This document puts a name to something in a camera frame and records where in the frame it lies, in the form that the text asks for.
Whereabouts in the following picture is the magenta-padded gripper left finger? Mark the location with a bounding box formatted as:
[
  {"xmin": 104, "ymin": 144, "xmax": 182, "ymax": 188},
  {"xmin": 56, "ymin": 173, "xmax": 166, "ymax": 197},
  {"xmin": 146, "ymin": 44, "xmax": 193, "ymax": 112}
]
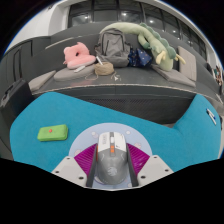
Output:
[{"xmin": 51, "ymin": 143, "xmax": 99, "ymax": 188}]

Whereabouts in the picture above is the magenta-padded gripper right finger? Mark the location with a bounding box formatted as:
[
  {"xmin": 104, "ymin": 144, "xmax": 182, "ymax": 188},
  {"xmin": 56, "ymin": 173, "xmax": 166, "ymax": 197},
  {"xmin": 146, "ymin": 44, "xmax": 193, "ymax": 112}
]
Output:
[{"xmin": 125, "ymin": 143, "xmax": 175, "ymax": 188}]

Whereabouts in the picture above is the grey and white computer mouse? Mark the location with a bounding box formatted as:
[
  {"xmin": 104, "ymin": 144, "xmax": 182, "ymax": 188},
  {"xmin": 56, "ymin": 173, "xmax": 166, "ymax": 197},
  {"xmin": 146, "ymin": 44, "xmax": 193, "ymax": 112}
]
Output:
[{"xmin": 94, "ymin": 131, "xmax": 131, "ymax": 185}]

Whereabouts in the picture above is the round pale blue mouse pad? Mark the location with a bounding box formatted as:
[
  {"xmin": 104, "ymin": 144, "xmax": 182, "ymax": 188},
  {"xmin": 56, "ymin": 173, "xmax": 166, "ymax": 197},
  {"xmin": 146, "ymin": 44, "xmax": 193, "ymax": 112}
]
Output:
[{"xmin": 68, "ymin": 123, "xmax": 155, "ymax": 188}]

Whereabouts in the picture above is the green rectangular case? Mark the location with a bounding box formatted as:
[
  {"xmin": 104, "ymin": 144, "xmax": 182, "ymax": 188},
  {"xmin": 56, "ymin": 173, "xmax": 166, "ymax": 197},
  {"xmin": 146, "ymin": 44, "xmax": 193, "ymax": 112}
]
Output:
[{"xmin": 36, "ymin": 124, "xmax": 69, "ymax": 142}]

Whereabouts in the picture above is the black suitcase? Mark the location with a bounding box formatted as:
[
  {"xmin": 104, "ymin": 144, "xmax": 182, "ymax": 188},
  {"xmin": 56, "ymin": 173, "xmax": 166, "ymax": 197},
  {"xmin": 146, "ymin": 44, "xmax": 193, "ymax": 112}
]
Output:
[{"xmin": 0, "ymin": 78, "xmax": 34, "ymax": 118}]

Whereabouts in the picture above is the light grey flat cushion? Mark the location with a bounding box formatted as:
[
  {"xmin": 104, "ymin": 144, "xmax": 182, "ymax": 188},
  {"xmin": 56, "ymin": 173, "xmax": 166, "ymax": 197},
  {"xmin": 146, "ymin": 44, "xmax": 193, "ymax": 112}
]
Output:
[{"xmin": 28, "ymin": 69, "xmax": 57, "ymax": 93}]

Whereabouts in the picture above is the grey round seat cushion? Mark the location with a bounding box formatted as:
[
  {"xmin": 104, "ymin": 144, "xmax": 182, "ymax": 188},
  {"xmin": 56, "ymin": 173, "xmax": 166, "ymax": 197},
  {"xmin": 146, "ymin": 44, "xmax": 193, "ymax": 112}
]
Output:
[{"xmin": 53, "ymin": 63, "xmax": 98, "ymax": 83}]

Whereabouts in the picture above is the grey flat square cushion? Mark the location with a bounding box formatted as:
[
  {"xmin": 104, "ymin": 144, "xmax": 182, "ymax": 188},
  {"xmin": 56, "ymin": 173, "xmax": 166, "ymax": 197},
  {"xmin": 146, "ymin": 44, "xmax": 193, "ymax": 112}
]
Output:
[{"xmin": 151, "ymin": 63, "xmax": 197, "ymax": 88}]

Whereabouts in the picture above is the tan woven basket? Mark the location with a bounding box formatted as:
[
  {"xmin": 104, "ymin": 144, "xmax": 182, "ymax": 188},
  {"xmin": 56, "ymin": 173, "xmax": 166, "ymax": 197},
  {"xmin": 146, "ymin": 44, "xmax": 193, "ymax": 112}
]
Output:
[{"xmin": 94, "ymin": 61, "xmax": 115, "ymax": 77}]

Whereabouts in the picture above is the beige square cushion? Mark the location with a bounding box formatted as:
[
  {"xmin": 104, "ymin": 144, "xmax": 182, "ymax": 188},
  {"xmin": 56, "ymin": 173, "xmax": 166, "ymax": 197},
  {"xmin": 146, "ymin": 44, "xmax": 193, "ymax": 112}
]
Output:
[{"xmin": 176, "ymin": 45, "xmax": 198, "ymax": 82}]

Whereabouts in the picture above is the pink plush cushion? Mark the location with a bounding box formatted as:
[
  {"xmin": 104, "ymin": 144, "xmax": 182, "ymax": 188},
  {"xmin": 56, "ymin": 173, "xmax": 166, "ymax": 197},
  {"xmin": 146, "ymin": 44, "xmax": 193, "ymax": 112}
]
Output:
[{"xmin": 62, "ymin": 41, "xmax": 97, "ymax": 70}]

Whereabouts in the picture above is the dark blue patterned bag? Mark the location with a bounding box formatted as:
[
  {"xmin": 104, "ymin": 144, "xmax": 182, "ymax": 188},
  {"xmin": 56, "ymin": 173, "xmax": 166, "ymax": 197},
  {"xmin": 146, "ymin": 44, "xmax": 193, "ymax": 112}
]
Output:
[{"xmin": 127, "ymin": 47, "xmax": 153, "ymax": 68}]

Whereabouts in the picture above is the person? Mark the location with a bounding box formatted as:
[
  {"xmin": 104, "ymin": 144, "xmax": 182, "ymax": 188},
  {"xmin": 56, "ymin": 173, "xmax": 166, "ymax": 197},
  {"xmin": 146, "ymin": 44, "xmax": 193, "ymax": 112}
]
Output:
[{"xmin": 214, "ymin": 64, "xmax": 224, "ymax": 86}]

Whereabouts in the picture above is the green dragon plush toy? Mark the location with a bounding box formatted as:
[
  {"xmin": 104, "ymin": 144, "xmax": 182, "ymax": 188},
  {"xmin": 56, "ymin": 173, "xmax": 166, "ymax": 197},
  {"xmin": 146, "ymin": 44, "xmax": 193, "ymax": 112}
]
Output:
[{"xmin": 99, "ymin": 22, "xmax": 187, "ymax": 72}]

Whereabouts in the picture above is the grey backpack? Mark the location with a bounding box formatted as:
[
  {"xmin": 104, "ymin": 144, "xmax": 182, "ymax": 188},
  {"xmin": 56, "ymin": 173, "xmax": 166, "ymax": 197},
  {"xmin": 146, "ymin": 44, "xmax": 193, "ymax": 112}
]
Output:
[{"xmin": 94, "ymin": 28, "xmax": 132, "ymax": 69}]

